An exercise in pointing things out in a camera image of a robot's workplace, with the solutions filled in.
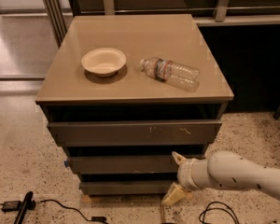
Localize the metal shelf frame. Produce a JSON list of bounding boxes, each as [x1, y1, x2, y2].
[[43, 0, 280, 43]]

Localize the blue tape piece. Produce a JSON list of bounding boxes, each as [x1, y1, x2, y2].
[[63, 161, 69, 168]]

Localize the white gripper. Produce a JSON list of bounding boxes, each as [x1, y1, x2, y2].
[[161, 151, 209, 206]]

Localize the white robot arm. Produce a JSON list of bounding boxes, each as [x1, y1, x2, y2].
[[161, 151, 280, 206]]

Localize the white paper bowl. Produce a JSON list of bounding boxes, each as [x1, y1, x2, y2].
[[81, 48, 126, 77]]

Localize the black floor cable left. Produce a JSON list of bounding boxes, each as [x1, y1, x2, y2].
[[0, 199, 109, 224]]

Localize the black power adapter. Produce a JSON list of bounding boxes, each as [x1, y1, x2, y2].
[[2, 201, 21, 212]]

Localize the black bar device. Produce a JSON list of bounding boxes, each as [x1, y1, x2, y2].
[[13, 191, 35, 224]]

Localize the grey drawer cabinet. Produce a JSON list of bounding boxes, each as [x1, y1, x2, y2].
[[35, 15, 233, 183]]

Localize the grey drawer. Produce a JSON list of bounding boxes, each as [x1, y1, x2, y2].
[[67, 156, 178, 175], [48, 120, 221, 147], [79, 180, 172, 196]]

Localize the black coiled cable right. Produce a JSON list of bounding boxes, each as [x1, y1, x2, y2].
[[198, 201, 240, 224]]

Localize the clear plastic water bottle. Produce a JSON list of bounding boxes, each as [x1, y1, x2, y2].
[[140, 57, 200, 92]]

